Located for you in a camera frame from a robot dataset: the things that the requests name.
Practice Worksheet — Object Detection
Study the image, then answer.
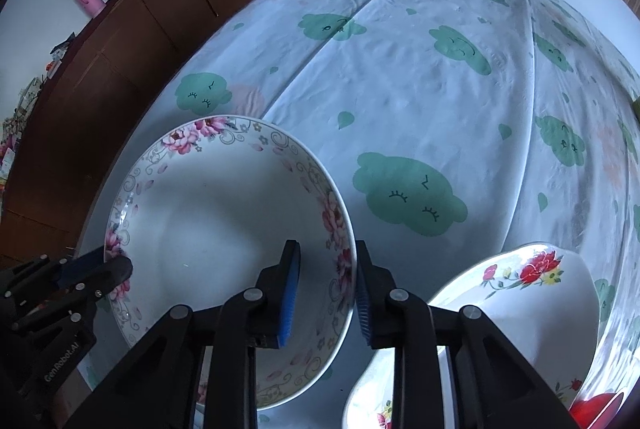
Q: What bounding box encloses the red plastic bowl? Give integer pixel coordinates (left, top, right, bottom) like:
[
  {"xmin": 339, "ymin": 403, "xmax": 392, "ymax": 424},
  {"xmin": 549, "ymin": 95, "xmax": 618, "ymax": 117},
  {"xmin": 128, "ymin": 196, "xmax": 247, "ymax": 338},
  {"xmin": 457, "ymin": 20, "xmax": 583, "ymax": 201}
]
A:
[{"xmin": 570, "ymin": 392, "xmax": 624, "ymax": 429}]

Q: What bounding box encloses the red floral white plate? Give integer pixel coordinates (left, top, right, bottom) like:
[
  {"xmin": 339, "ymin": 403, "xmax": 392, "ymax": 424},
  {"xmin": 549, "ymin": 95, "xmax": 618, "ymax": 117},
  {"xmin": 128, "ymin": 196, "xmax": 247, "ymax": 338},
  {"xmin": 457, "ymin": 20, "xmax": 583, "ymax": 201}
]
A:
[{"xmin": 343, "ymin": 243, "xmax": 599, "ymax": 428}]

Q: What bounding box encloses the cloud pattern tablecloth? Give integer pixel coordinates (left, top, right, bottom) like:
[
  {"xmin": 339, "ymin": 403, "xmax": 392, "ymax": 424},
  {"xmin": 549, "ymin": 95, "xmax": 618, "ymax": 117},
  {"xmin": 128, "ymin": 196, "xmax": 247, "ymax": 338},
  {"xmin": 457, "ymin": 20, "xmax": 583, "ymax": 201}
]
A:
[{"xmin": 74, "ymin": 0, "xmax": 640, "ymax": 429}]

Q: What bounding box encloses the pink floral white plate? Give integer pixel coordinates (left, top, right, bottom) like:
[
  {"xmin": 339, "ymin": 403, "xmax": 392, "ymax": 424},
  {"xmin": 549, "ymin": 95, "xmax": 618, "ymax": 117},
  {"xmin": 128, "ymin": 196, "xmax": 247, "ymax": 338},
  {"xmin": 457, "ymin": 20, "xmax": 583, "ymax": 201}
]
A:
[{"xmin": 105, "ymin": 116, "xmax": 357, "ymax": 409}]

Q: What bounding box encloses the brown wooden sideboard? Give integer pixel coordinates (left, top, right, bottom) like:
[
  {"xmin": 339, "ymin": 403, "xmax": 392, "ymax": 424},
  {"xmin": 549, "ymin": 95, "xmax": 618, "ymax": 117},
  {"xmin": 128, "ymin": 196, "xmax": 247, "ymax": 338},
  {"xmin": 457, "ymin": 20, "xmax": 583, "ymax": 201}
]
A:
[{"xmin": 1, "ymin": 0, "xmax": 251, "ymax": 267}]

